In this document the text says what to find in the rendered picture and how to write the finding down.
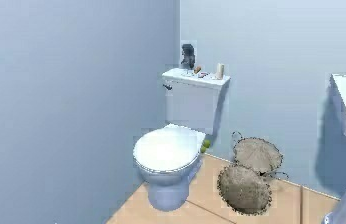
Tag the red white soap dish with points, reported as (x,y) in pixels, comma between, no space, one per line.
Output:
(203,74)

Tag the dark grey statuette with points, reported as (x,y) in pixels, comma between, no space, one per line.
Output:
(188,55)

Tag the orange small bottle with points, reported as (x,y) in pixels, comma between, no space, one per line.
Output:
(197,69)

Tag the white toilet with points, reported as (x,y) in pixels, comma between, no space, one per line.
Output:
(167,153)

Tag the green ball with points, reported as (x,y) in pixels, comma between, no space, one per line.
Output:
(205,145)

